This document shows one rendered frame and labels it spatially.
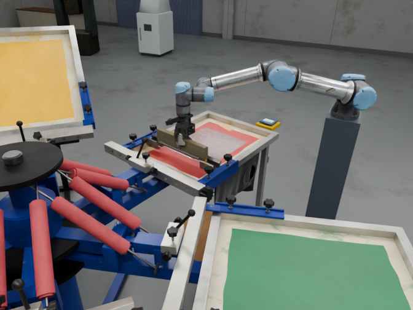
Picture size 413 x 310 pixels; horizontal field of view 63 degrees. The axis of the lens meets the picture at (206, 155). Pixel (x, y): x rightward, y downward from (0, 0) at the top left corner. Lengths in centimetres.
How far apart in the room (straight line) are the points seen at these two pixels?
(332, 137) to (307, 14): 809
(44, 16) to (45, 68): 878
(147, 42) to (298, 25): 416
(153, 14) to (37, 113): 628
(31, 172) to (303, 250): 102
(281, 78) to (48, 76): 134
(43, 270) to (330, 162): 157
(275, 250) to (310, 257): 13
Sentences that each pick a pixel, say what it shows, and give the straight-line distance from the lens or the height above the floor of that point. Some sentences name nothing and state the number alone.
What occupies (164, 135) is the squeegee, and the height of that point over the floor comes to 108.
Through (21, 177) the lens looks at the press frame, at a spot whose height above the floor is 132.
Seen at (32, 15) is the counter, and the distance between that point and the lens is 1139.
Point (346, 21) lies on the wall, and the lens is 987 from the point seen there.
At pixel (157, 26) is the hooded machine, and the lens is 811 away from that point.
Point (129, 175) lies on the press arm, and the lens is 164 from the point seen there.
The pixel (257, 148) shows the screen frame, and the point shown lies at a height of 99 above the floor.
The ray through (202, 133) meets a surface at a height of 96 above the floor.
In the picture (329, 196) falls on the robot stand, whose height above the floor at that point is 70.
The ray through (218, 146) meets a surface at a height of 96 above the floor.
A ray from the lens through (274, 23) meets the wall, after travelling 1017.
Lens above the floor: 192
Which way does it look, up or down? 30 degrees down
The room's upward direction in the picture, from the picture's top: 1 degrees clockwise
